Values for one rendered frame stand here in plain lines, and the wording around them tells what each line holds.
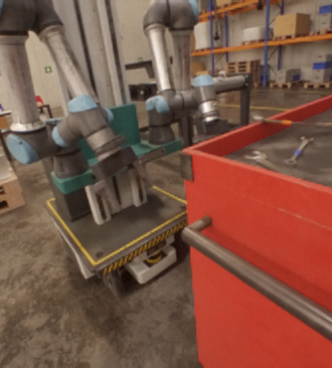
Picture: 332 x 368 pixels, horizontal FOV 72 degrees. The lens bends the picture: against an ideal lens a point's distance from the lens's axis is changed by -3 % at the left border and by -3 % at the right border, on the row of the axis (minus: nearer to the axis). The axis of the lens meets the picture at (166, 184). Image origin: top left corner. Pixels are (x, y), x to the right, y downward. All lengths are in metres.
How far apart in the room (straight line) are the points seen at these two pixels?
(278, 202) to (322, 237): 0.06
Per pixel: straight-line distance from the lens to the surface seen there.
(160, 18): 1.15
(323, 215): 0.32
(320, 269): 0.36
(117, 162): 0.70
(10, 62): 0.89
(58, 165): 1.05
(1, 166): 2.81
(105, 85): 1.31
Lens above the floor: 1.08
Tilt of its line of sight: 26 degrees down
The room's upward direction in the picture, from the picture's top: 7 degrees counter-clockwise
